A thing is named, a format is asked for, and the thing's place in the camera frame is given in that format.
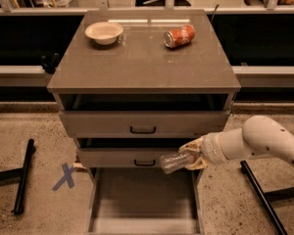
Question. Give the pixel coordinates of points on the black left floor stand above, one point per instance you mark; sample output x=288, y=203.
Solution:
x=21, y=174

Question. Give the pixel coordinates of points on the clear plastic water bottle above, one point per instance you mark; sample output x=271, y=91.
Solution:
x=176, y=161

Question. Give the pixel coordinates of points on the blue tape cross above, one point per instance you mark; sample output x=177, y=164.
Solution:
x=66, y=178

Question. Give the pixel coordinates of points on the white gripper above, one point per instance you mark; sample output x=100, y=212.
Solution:
x=211, y=149

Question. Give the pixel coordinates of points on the black right floor stand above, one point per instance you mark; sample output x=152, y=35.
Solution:
x=267, y=198

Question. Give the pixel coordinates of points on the grey bottom drawer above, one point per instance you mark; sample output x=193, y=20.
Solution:
x=144, y=201

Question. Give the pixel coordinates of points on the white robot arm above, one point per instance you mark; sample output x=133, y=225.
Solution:
x=258, y=137

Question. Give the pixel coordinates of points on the grey top drawer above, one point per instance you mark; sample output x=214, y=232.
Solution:
x=116, y=124

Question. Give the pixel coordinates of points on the black middle drawer handle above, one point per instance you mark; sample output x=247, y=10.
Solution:
x=144, y=163

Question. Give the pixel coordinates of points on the white paper bowl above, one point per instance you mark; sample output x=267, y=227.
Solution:
x=104, y=33

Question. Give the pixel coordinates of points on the black floor stand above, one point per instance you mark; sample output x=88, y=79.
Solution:
x=21, y=174
x=267, y=198

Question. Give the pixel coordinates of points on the black drawer handle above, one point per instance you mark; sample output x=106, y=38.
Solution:
x=144, y=163
x=143, y=129

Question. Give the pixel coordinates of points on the grey drawer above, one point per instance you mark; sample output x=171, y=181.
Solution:
x=116, y=124
x=144, y=201
x=121, y=152

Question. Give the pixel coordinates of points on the orange soda can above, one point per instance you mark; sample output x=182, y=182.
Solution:
x=179, y=36

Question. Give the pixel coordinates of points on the black clamp on rail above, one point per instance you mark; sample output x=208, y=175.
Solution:
x=50, y=63

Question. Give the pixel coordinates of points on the grey middle drawer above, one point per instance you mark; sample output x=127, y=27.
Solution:
x=121, y=152

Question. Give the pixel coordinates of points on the black top drawer handle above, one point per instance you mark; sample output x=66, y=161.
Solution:
x=143, y=129

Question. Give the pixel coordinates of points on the grey drawer cabinet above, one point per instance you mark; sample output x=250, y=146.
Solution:
x=139, y=72

